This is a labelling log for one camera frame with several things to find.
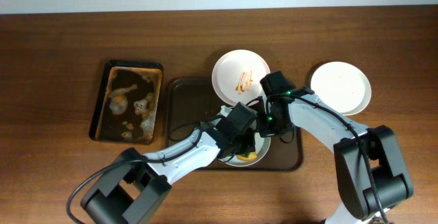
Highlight white plate ketchup streaks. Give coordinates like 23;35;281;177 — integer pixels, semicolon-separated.
211;49;270;105

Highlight small black soapy tray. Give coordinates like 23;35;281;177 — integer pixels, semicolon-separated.
88;60;164;145

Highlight light blue plate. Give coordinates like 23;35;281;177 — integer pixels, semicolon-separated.
218;120;271;167

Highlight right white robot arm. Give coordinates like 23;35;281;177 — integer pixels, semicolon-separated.
263;87;413;223

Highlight green yellow sponge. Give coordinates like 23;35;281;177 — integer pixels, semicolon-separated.
237;152;257;162

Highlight white plate orange smears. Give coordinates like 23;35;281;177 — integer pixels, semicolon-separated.
309;62;372;116

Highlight large brown serving tray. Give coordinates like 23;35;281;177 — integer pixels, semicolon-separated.
166;77;304;172

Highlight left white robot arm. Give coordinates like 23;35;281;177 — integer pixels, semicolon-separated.
81;103;256;224

